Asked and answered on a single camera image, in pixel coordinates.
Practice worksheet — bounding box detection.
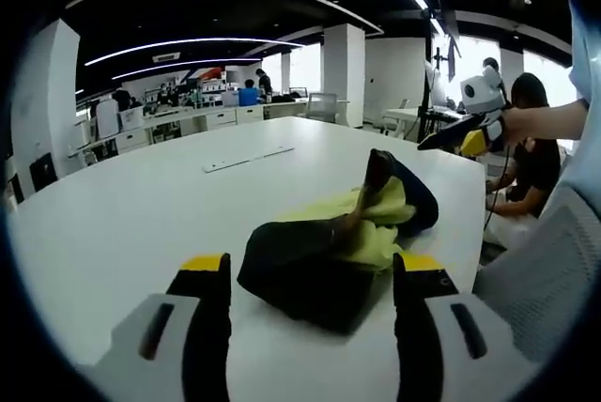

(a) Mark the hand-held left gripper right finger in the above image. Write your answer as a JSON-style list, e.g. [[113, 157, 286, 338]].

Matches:
[[392, 251, 541, 402]]

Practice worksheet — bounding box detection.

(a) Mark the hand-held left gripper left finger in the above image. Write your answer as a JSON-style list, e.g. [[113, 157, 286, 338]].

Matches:
[[91, 253, 233, 402]]

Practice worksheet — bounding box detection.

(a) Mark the dark and yellow-green garment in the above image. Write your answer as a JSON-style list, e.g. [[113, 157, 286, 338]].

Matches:
[[236, 147, 440, 335]]

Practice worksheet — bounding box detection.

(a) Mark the person's right hand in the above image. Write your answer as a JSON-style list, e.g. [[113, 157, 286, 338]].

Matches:
[[499, 107, 534, 149]]

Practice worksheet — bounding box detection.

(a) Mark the white side table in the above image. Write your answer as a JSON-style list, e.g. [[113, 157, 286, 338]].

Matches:
[[380, 106, 464, 138]]

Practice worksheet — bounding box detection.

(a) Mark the person's light blue sleeve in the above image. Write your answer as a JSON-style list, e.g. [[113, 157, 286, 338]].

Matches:
[[561, 0, 601, 187]]

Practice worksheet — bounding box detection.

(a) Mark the white office chair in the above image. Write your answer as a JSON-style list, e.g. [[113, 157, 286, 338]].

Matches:
[[304, 91, 339, 124]]

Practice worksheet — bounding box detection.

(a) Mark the grey mesh office chair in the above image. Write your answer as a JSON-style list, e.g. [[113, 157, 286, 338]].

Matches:
[[473, 182, 601, 366]]

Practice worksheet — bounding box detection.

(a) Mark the white table cover plate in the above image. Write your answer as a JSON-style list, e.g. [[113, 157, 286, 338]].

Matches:
[[202, 146, 296, 175]]

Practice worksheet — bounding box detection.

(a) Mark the row of white desks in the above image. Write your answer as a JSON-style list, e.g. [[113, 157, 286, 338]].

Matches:
[[69, 101, 309, 159]]

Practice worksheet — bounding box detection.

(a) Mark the black chair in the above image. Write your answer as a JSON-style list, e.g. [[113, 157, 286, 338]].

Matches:
[[28, 151, 59, 193]]

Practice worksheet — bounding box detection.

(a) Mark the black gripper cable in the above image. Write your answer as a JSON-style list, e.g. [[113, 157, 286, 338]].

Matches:
[[483, 147, 514, 234]]

